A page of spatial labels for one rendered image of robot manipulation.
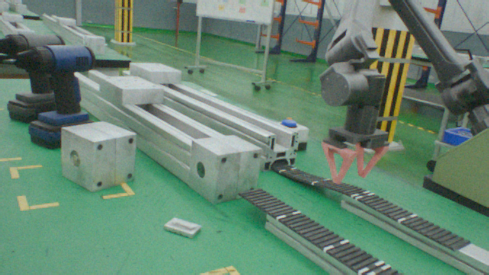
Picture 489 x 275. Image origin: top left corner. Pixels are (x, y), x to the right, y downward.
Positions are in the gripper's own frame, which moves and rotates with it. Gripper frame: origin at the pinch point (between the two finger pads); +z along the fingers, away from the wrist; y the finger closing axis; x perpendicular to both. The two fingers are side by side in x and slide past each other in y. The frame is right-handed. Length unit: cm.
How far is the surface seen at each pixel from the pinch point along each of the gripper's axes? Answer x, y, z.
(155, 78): -76, 2, -4
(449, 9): -395, -792, -73
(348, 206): 2.5, 2.1, 4.9
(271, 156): -19.4, 2.6, 2.3
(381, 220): 9.3, 1.6, 4.7
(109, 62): -184, -25, 8
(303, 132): -27.1, -15.3, 0.7
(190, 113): -52, 4, 1
